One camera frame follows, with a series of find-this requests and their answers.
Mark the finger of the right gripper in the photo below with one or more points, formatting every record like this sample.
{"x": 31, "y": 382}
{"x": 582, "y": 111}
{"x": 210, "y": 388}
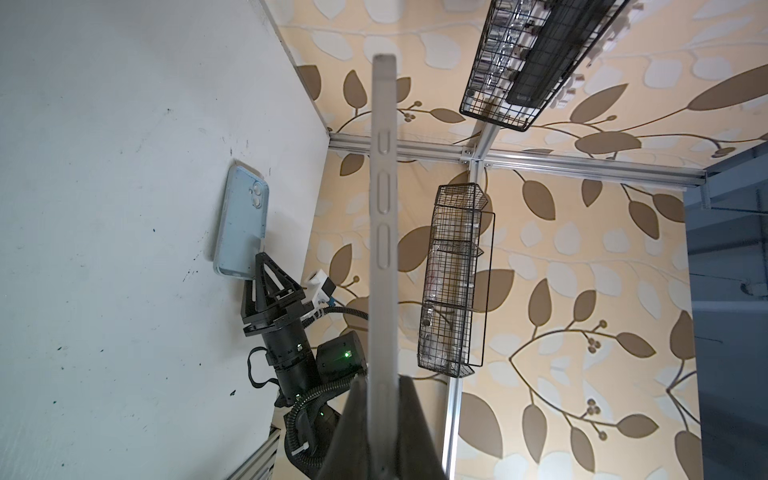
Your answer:
{"x": 291, "y": 291}
{"x": 265, "y": 288}

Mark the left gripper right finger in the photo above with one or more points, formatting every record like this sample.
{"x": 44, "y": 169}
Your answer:
{"x": 417, "y": 457}

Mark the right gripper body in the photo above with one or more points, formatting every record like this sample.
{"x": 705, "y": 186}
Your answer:
{"x": 273, "y": 313}

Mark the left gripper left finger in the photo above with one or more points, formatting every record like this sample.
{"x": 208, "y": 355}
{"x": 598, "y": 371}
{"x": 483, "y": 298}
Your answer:
{"x": 347, "y": 456}

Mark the black phone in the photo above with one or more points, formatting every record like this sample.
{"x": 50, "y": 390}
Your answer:
{"x": 242, "y": 228}

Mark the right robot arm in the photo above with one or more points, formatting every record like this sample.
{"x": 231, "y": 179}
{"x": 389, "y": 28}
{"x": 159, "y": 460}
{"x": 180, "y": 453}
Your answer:
{"x": 308, "y": 378}

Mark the right wall wire basket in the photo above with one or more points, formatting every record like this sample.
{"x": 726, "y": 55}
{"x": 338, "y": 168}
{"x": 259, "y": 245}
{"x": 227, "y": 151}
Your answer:
{"x": 446, "y": 321}

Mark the wall wire basket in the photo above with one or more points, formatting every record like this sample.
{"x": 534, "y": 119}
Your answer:
{"x": 527, "y": 52}
{"x": 446, "y": 321}

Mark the back wall wire basket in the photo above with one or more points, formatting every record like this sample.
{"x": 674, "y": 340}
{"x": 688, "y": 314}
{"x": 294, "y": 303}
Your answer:
{"x": 527, "y": 52}

